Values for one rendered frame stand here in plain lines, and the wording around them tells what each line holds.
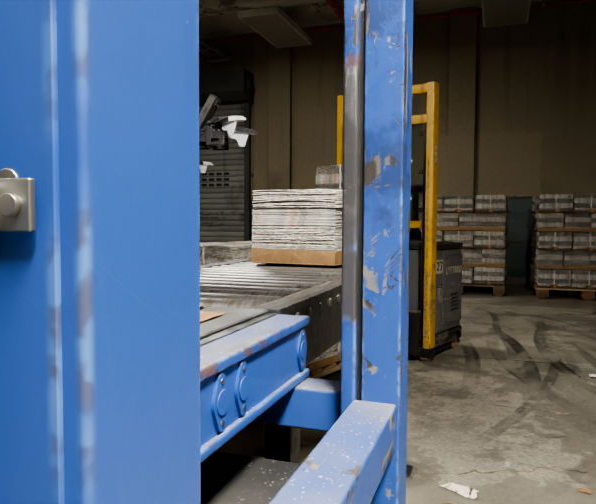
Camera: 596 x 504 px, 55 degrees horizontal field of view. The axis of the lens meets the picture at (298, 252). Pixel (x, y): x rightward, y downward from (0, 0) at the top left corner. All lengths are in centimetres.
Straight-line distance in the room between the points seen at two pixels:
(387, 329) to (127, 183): 60
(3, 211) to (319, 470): 45
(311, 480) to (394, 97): 47
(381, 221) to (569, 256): 703
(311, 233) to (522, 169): 780
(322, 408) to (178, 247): 63
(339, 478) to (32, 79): 46
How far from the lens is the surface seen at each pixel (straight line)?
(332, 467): 59
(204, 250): 269
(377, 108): 77
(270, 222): 179
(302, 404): 85
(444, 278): 423
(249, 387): 68
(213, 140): 183
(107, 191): 19
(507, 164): 940
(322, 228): 172
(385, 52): 78
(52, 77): 19
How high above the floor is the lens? 94
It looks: 3 degrees down
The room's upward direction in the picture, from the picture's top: straight up
